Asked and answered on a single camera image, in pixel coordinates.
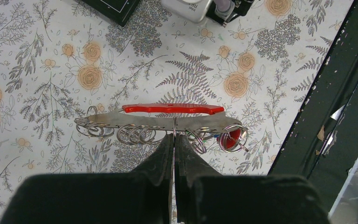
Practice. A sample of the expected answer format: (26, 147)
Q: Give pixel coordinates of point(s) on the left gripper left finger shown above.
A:
(141, 196)

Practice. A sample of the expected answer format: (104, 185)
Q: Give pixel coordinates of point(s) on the floral patterned mat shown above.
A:
(59, 57)

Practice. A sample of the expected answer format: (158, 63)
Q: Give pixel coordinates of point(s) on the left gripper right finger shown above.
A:
(205, 196)

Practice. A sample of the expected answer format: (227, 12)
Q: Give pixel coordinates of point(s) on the red key tag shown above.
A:
(229, 141)

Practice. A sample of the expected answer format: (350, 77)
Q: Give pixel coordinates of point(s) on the black white checkerboard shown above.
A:
(119, 11)

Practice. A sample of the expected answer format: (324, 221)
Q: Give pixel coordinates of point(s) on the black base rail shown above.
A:
(322, 143)

